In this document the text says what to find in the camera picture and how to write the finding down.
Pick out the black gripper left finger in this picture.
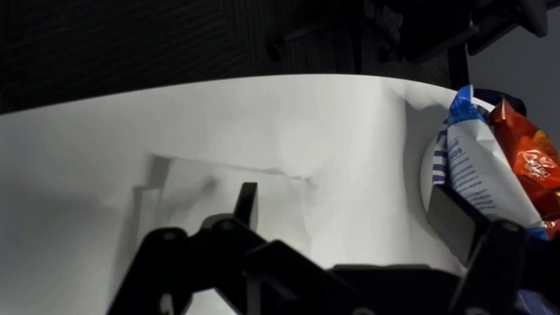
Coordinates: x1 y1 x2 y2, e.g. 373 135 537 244
107 183 375 315

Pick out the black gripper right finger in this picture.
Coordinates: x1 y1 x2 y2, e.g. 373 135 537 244
450 221 560 315

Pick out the orange chip bag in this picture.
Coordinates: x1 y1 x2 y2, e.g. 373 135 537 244
490 100 560 239

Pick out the blue white snack bag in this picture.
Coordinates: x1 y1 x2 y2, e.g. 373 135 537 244
420 86 548 240

